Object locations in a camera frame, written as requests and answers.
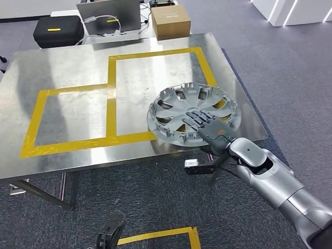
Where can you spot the white low desk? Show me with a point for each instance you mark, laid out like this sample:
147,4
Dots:
63,13

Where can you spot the white lit plinth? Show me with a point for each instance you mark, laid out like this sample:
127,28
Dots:
305,10

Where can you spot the white power strip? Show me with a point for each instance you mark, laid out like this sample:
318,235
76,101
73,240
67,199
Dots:
19,189

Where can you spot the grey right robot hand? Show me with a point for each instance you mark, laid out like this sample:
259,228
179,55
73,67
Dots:
215,132

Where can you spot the stainless steel workbench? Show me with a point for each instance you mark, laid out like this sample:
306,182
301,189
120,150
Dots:
78,62

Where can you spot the grey plastic wheel hubcap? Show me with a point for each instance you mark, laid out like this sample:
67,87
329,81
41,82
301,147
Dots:
192,101

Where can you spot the black flat device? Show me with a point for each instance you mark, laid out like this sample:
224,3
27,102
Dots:
162,3

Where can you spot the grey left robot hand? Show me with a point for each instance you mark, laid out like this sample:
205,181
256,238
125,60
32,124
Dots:
110,233

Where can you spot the grey laptop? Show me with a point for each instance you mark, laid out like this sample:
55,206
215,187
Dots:
127,15

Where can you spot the brown cardboard box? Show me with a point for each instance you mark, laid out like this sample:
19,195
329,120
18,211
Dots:
170,29

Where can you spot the black case yellow mark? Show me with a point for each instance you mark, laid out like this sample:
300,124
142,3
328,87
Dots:
54,39

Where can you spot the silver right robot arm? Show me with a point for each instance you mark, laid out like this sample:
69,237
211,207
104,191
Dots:
272,178

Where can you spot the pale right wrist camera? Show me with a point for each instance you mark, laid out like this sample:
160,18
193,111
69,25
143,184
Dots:
191,162

